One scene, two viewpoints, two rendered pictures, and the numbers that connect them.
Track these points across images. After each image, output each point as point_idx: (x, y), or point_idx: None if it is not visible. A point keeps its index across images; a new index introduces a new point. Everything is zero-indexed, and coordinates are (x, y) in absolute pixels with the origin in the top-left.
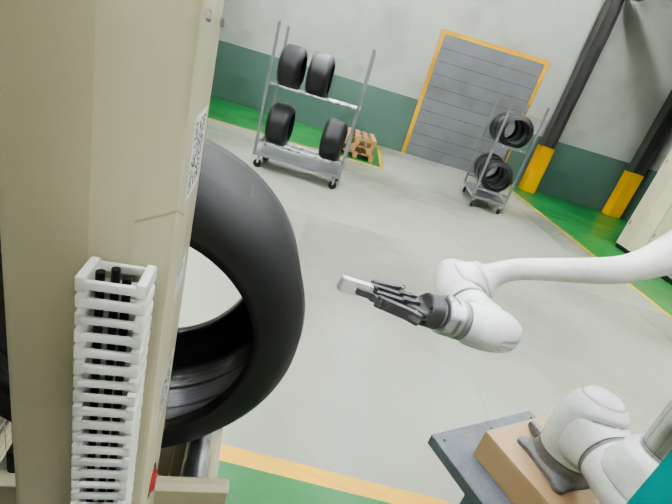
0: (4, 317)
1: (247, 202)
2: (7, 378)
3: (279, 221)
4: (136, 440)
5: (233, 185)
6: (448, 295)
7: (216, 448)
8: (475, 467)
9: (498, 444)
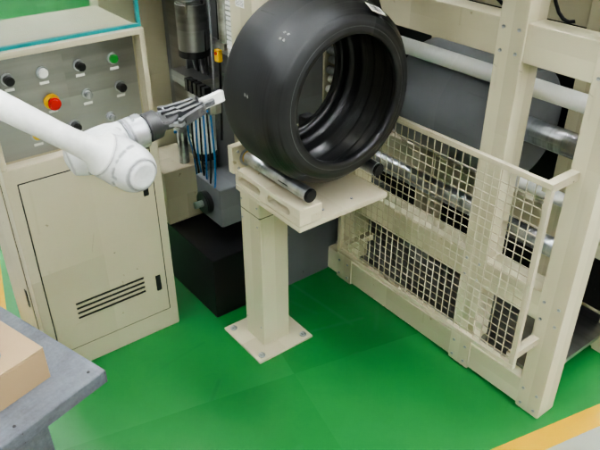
0: (376, 106)
1: (259, 9)
2: (329, 97)
3: (253, 30)
4: (230, 41)
5: (268, 3)
6: (139, 116)
7: (259, 182)
8: (50, 363)
9: (29, 339)
